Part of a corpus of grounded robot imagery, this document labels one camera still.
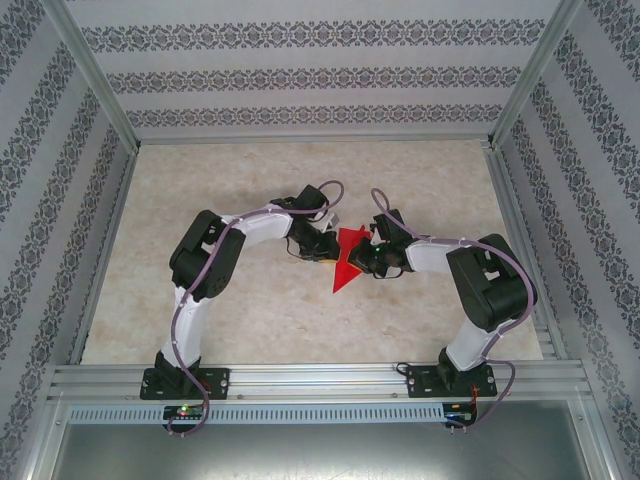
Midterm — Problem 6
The red paper sheet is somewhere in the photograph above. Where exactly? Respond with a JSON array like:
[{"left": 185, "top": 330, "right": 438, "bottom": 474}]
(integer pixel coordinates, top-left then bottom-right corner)
[{"left": 332, "top": 225, "right": 374, "bottom": 295}]

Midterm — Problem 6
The grey metal shelf panel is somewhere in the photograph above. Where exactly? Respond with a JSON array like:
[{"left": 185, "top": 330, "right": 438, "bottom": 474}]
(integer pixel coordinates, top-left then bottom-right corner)
[{"left": 29, "top": 399, "right": 614, "bottom": 480}]

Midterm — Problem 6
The aluminium back floor rail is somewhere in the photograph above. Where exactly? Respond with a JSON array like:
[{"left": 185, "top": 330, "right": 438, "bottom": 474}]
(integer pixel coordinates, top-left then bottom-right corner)
[{"left": 134, "top": 132, "right": 494, "bottom": 147}]

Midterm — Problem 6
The wide aluminium mounting rail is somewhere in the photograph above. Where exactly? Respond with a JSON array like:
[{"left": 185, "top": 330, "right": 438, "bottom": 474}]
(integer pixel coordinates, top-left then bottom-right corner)
[{"left": 47, "top": 362, "right": 596, "bottom": 401}]

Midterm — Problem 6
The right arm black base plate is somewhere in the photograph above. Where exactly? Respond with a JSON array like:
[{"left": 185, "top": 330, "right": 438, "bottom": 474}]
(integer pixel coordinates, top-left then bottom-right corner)
[{"left": 405, "top": 364, "right": 499, "bottom": 400}]

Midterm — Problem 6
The aluminium side floor rail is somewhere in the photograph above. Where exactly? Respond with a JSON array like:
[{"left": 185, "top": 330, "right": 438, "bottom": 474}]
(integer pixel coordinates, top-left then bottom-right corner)
[
  {"left": 67, "top": 147, "right": 144, "bottom": 366},
  {"left": 482, "top": 144, "right": 571, "bottom": 361}
]

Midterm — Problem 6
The slotted grey cable duct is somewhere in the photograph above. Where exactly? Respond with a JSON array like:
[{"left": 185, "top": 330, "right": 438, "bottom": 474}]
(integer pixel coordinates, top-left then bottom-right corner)
[{"left": 67, "top": 403, "right": 446, "bottom": 425}]

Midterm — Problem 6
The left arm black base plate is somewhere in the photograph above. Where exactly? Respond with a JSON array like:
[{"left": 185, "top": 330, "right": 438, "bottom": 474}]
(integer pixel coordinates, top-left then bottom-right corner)
[{"left": 139, "top": 367, "right": 232, "bottom": 401}]

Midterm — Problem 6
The aluminium frame post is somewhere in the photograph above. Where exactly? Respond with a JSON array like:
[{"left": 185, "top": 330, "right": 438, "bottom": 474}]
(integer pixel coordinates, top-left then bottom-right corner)
[
  {"left": 482, "top": 0, "right": 586, "bottom": 149},
  {"left": 43, "top": 0, "right": 142, "bottom": 151}
]

